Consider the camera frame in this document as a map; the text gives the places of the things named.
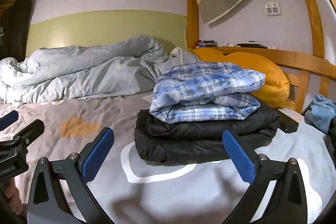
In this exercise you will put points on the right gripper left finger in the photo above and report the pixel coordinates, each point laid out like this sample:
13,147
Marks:
47,201

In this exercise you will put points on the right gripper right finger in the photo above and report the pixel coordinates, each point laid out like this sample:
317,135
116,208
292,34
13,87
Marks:
287,203

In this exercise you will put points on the blue white plaid shirt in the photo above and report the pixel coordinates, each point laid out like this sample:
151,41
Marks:
206,92

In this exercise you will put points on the left hand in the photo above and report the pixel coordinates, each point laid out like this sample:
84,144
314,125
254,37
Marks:
12,193

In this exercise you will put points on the grey printed bed sheet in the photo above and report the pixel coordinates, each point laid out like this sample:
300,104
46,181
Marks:
133,190

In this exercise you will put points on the black box on bed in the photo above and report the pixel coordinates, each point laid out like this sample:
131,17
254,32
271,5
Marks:
287,124

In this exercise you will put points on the light blue jeans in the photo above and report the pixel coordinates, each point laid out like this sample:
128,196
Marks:
321,112

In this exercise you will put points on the folded black jacket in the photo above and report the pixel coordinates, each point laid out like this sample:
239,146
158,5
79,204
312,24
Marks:
199,142

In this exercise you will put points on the black hanging garment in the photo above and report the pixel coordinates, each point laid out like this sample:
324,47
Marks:
14,30

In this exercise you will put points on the light grey-blue duvet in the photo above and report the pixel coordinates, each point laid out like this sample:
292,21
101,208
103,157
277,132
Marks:
125,68

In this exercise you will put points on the wooden bed frame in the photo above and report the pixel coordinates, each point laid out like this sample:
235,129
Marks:
302,38

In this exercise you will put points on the white wall socket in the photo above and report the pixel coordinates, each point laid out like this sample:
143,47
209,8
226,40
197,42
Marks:
273,8

